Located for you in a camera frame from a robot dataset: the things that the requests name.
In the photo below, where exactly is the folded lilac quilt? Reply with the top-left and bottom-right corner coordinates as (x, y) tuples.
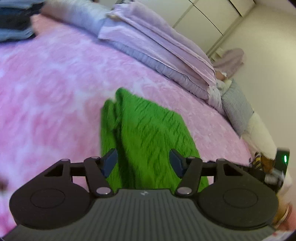
(98, 2), (226, 115)

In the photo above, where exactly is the white wardrobe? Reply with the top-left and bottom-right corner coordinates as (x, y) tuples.
(172, 0), (257, 56)

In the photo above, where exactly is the grey pillow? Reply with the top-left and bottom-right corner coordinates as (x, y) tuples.
(221, 79), (255, 137)

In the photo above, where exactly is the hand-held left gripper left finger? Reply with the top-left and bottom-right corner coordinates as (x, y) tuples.
(43, 148), (118, 198)

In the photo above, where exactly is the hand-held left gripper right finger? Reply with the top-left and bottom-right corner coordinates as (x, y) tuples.
(169, 149), (245, 198)

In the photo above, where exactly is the pink rose printed blanket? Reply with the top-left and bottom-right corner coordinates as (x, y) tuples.
(0, 14), (255, 234)

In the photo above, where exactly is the green knitted sweater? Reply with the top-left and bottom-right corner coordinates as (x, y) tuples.
(100, 87), (209, 193)

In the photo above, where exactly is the yellow black striped object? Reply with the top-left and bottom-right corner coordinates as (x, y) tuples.
(251, 152), (275, 174)

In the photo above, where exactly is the white bedding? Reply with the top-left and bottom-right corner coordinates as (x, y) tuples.
(240, 111), (278, 163)

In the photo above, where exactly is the lilac cloth heap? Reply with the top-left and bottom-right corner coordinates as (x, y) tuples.
(213, 48), (245, 78)

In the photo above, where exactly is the stack of folded dark clothes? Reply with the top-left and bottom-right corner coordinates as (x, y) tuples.
(0, 0), (45, 43)

